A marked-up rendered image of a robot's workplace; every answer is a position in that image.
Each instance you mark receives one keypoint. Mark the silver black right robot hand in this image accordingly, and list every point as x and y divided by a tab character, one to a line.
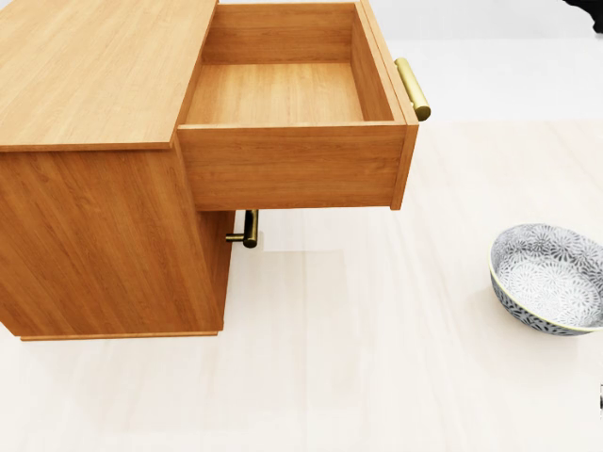
601	396

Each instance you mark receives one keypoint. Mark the open wooden drawer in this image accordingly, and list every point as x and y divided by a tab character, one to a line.
292	169

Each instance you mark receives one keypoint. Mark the closed wooden drawer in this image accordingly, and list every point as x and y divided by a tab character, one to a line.
220	263

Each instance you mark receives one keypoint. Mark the wooden cabinet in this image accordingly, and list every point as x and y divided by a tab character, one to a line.
94	198

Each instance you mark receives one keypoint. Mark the grey floral patterned bowl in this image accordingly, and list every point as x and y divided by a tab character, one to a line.
546	282

